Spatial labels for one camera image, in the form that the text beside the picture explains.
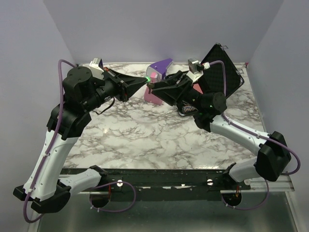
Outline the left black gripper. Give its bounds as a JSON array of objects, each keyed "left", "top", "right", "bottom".
[{"left": 83, "top": 67, "right": 148, "bottom": 112}]

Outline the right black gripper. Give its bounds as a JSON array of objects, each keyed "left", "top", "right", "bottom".
[{"left": 148, "top": 71, "right": 204, "bottom": 112}]

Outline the green key tag with keyring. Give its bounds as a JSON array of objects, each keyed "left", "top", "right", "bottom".
[{"left": 145, "top": 76, "right": 151, "bottom": 94}]

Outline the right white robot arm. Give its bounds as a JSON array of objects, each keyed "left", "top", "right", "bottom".
[{"left": 147, "top": 72, "right": 291, "bottom": 189}]

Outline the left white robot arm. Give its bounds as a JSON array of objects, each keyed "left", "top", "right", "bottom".
[{"left": 13, "top": 66, "right": 150, "bottom": 214}]

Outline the pink and purple device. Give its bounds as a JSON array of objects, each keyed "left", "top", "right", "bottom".
[{"left": 144, "top": 58, "right": 173, "bottom": 105}]

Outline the black poker chip case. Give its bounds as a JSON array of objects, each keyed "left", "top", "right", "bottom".
[{"left": 193, "top": 43, "right": 244, "bottom": 98}]

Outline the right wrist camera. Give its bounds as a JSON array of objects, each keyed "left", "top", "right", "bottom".
[{"left": 187, "top": 58, "right": 204, "bottom": 83}]

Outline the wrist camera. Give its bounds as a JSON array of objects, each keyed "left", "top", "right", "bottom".
[
  {"left": 89, "top": 58, "right": 104, "bottom": 73},
  {"left": 187, "top": 58, "right": 204, "bottom": 83}
]

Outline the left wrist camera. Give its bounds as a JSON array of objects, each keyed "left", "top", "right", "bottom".
[{"left": 89, "top": 58, "right": 104, "bottom": 73}]

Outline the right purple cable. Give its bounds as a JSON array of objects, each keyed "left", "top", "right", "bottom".
[{"left": 209, "top": 60, "right": 301, "bottom": 174}]

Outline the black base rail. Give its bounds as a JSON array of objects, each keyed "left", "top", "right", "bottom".
[{"left": 82, "top": 169, "right": 251, "bottom": 202}]

